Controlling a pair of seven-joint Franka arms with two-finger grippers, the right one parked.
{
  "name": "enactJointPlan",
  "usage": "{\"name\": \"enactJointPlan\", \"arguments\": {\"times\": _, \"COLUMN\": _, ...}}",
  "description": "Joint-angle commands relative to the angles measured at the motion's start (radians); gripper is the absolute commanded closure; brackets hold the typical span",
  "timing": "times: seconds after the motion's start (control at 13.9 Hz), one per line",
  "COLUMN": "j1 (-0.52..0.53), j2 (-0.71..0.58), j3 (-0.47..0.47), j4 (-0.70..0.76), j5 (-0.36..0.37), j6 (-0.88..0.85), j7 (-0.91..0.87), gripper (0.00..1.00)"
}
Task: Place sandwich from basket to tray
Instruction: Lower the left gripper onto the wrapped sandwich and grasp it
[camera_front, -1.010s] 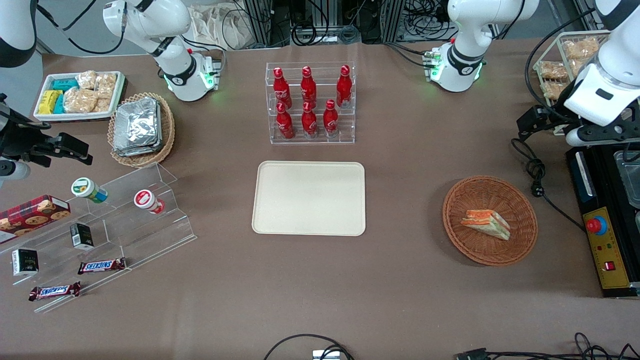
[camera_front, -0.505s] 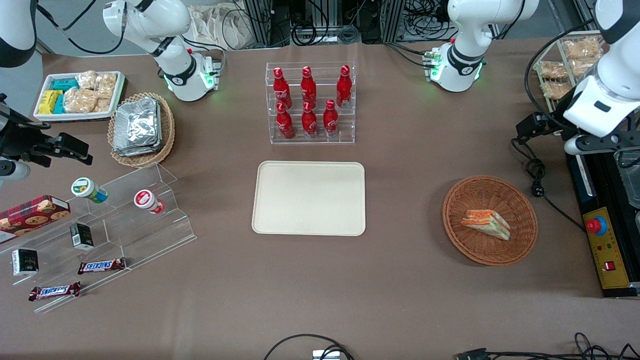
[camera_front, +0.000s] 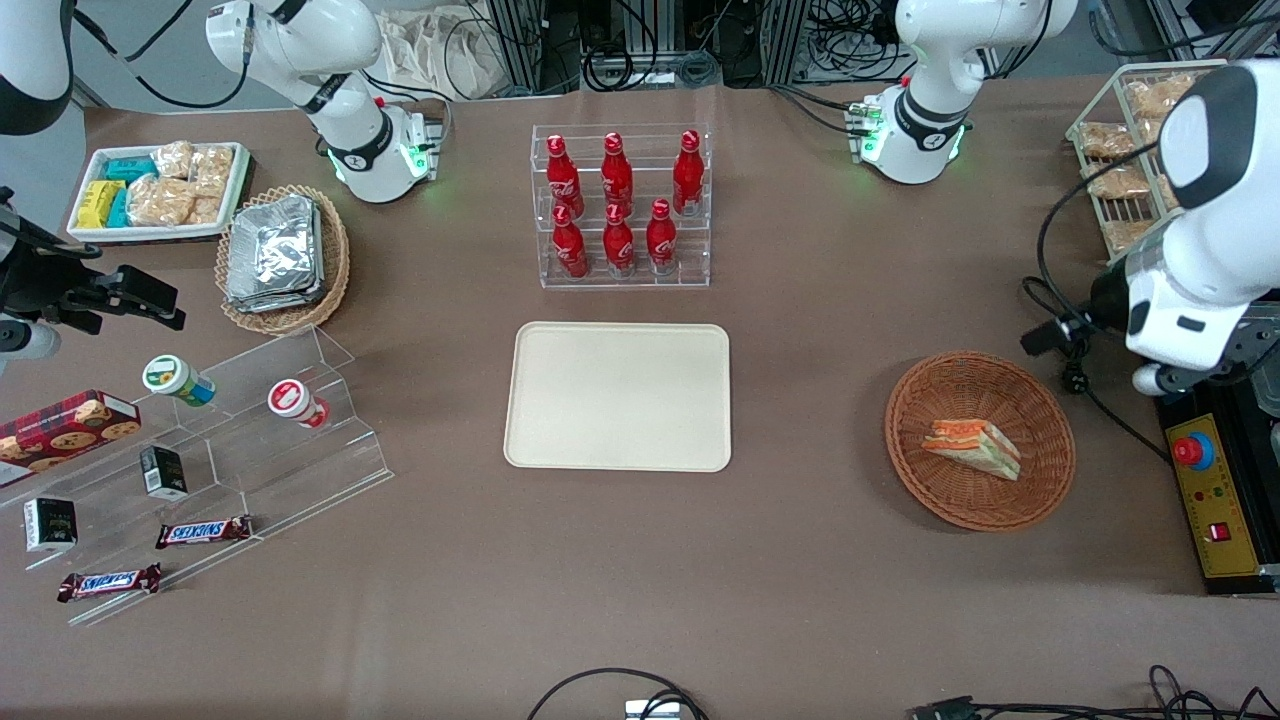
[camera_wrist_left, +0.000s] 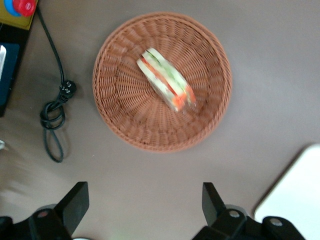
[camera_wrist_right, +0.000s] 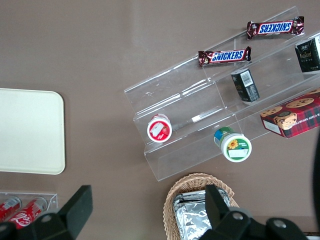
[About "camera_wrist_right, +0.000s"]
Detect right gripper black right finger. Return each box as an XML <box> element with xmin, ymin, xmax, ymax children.
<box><xmin>199</xmin><ymin>184</ymin><xmax>253</xmax><ymax>240</ymax></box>

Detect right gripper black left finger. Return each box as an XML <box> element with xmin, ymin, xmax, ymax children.
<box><xmin>17</xmin><ymin>185</ymin><xmax>94</xmax><ymax>240</ymax></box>

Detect foil wrapped sandwich pack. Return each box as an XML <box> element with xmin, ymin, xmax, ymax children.
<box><xmin>174</xmin><ymin>193</ymin><xmax>232</xmax><ymax>240</ymax></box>
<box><xmin>172</xmin><ymin>189</ymin><xmax>208</xmax><ymax>208</ymax></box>

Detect light wicker oval basket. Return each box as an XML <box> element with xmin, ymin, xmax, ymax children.
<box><xmin>162</xmin><ymin>172</ymin><xmax>241</xmax><ymax>240</ymax></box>

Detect cream rectangular plastic tray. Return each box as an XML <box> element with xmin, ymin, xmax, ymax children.
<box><xmin>0</xmin><ymin>87</ymin><xmax>66</xmax><ymax>175</ymax></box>

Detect clear acrylic bottle rack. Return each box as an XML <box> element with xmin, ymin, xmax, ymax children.
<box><xmin>0</xmin><ymin>191</ymin><xmax>60</xmax><ymax>223</ymax></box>

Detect red cola bottle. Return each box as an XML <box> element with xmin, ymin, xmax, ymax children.
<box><xmin>0</xmin><ymin>196</ymin><xmax>23</xmax><ymax>223</ymax></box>
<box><xmin>7</xmin><ymin>197</ymin><xmax>48</xmax><ymax>230</ymax></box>

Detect green sunflower lid cup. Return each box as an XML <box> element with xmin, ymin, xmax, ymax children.
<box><xmin>213</xmin><ymin>126</ymin><xmax>253</xmax><ymax>163</ymax></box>

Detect red lid yogurt cup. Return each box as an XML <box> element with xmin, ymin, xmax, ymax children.
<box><xmin>146</xmin><ymin>113</ymin><xmax>173</xmax><ymax>143</ymax></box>

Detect clear acrylic stepped shelf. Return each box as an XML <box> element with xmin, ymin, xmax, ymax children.
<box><xmin>123</xmin><ymin>5</ymin><xmax>320</xmax><ymax>182</ymax></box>

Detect red tartan cookie box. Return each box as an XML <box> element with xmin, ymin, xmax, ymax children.
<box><xmin>259</xmin><ymin>87</ymin><xmax>320</xmax><ymax>139</ymax></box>

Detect small black box with barcode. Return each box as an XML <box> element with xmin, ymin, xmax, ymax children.
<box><xmin>230</xmin><ymin>68</ymin><xmax>261</xmax><ymax>103</ymax></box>

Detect Snickers chocolate bar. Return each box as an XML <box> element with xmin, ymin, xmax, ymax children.
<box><xmin>246</xmin><ymin>16</ymin><xmax>305</xmax><ymax>40</ymax></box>
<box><xmin>197</xmin><ymin>45</ymin><xmax>252</xmax><ymax>68</ymax></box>

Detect small black box gold print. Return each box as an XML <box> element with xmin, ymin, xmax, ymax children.
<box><xmin>294</xmin><ymin>34</ymin><xmax>320</xmax><ymax>74</ymax></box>

